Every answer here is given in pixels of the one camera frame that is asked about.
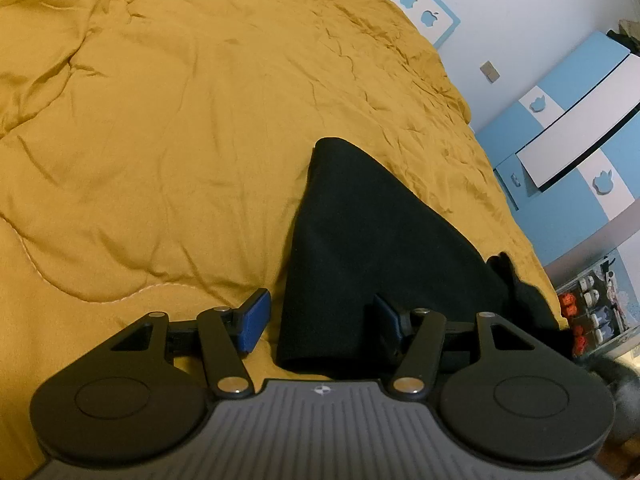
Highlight grey shoe rack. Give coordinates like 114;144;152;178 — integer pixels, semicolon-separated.
554;255;640;362

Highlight group of assorted shoes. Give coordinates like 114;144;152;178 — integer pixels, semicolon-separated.
557;274;627;357

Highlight yellow quilt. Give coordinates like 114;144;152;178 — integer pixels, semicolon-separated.
0;0;562;463

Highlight white black-edged panel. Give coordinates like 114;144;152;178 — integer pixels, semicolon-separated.
515;54;640;192

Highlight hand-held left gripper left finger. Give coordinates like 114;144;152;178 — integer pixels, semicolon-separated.
92;287;273;401

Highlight black pants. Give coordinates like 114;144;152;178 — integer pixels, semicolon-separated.
275;136;574;382

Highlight blue white wardrobe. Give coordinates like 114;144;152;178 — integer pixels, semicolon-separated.
475;30;640;272

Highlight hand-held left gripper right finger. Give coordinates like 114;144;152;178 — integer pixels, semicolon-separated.
372;292;557;401

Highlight dark cloth bundle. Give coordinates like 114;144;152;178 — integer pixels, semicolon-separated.
606;20;640;54

